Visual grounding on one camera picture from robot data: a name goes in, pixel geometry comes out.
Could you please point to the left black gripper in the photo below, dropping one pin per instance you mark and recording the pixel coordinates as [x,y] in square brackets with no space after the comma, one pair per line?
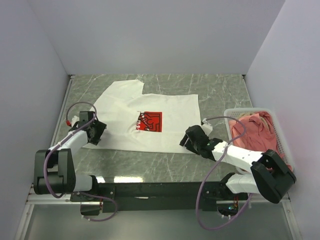
[100,127]

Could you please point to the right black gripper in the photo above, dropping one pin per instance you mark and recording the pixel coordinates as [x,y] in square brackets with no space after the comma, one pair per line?
[188,144]

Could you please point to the white Coca-Cola t-shirt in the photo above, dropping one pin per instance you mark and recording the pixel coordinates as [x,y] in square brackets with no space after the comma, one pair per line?
[139,122]

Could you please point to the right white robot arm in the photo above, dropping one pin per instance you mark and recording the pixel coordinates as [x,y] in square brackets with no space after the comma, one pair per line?
[266,173]

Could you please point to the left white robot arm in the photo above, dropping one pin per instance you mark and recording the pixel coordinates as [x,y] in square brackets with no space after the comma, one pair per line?
[54,171]

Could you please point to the white plastic laundry basket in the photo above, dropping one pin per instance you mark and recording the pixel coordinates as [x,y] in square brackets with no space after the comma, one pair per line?
[277,135]

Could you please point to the beige garment in basket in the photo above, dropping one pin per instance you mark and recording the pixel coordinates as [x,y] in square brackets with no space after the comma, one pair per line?
[249,116]

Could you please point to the pink t-shirt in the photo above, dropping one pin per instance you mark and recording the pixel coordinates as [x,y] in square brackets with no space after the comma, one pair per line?
[260,135]

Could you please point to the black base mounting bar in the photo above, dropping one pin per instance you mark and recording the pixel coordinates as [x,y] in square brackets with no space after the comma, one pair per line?
[143,196]

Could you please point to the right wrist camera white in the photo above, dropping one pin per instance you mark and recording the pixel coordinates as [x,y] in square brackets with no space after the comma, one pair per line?
[206,127]

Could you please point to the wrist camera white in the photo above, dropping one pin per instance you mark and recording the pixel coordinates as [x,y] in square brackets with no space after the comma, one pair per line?
[71,122]
[206,127]

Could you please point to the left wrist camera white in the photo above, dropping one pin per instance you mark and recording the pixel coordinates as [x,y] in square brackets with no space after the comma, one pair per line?
[71,122]

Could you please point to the aluminium frame rail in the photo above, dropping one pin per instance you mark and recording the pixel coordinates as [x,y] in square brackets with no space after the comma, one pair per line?
[32,200]

